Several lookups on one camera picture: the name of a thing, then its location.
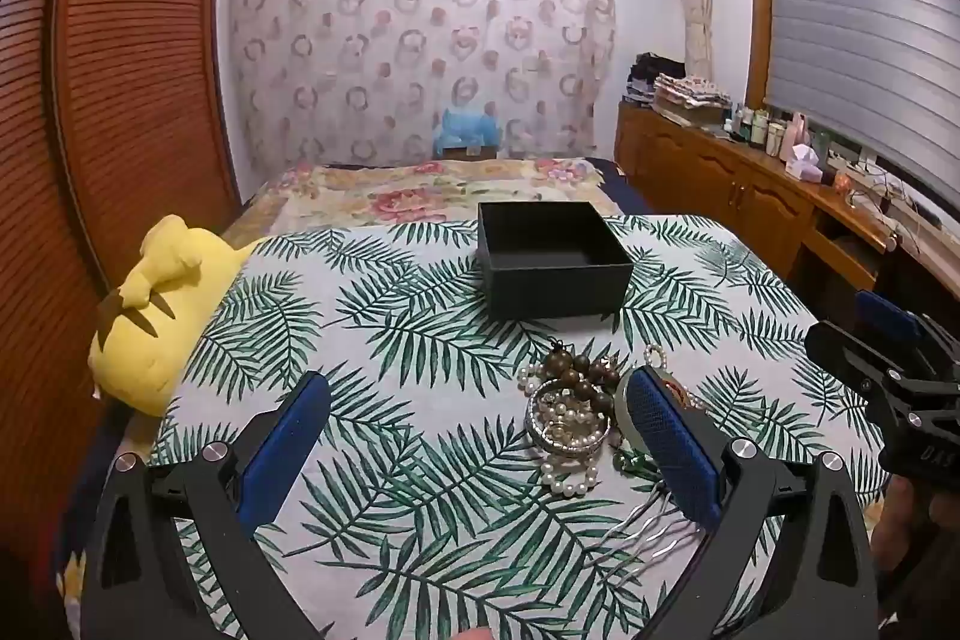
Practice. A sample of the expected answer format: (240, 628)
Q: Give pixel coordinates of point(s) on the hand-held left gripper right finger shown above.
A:
(667, 437)

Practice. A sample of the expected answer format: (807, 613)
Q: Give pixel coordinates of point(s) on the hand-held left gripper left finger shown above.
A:
(289, 437)

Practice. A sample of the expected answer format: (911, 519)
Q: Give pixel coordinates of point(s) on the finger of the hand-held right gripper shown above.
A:
(889, 314)
(851, 351)

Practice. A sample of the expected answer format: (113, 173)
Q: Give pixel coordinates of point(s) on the grey-green jade bangle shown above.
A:
(621, 415)

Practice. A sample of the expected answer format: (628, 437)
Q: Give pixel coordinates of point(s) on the silver hair comb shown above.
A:
(645, 527)

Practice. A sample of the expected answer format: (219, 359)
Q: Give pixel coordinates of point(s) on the rhinestone bangle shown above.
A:
(566, 441)

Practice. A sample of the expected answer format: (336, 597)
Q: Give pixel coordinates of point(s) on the black square box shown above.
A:
(555, 287)

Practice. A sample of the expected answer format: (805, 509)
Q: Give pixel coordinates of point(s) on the yellow plush toy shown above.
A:
(172, 325)

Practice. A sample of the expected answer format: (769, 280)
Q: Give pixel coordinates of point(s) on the wooden cabinet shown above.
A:
(720, 190)

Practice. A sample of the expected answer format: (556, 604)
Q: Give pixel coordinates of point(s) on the row of toiletry bottles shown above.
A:
(757, 126)

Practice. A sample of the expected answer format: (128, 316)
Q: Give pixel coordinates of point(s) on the navy bed sheet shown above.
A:
(622, 186)

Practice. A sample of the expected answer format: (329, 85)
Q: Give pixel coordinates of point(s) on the floral bedspread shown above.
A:
(375, 194)

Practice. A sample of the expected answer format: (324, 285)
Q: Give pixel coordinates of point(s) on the grey window blind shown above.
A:
(862, 33)

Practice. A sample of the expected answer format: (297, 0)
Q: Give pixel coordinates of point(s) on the floral folded cloths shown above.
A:
(690, 96)

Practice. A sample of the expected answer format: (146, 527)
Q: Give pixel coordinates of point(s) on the dark folded clothes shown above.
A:
(652, 74)

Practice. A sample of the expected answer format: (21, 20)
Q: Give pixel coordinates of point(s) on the blue plush toy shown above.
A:
(465, 126)

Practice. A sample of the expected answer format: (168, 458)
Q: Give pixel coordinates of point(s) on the louvered wooden wardrobe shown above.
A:
(135, 85)

